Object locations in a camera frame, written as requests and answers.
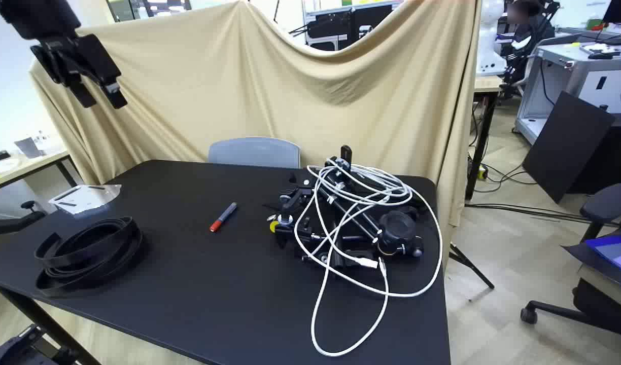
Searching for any red capped blue pen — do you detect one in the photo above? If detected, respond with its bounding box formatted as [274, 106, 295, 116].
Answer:
[206, 200, 239, 236]

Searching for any grey lab workstation desk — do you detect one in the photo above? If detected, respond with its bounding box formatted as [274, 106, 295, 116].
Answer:
[512, 41, 621, 148]

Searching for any beige backdrop cloth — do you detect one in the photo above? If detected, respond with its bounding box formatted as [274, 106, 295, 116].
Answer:
[28, 0, 484, 231]

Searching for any black leaning panel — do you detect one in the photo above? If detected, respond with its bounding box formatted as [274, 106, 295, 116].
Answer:
[521, 91, 616, 204]

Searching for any light wooden desk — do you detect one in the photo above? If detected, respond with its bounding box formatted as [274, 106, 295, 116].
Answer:
[0, 148, 79, 198]

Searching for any black folded tripod mount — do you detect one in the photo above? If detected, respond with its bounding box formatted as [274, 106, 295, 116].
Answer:
[264, 144, 426, 268]

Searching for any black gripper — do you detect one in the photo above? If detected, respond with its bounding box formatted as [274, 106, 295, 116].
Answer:
[28, 32, 129, 112]

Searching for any black office chair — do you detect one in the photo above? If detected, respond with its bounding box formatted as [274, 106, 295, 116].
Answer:
[519, 181, 621, 342]

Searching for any white cable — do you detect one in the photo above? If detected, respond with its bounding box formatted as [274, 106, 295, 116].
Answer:
[293, 156, 447, 359]

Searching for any coiled black strap bundle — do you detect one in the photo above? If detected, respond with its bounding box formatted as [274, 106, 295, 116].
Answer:
[33, 213, 148, 299]

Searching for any black floor cable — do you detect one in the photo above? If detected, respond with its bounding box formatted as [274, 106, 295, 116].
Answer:
[466, 161, 587, 221]

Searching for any grey blue chair backrest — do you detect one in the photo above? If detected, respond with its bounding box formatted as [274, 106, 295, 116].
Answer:
[206, 136, 304, 171]

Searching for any person in dark clothes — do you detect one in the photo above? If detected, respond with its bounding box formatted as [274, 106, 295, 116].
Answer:
[498, 0, 557, 87]

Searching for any wooden side table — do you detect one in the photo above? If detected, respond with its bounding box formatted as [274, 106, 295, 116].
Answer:
[463, 75, 506, 203]

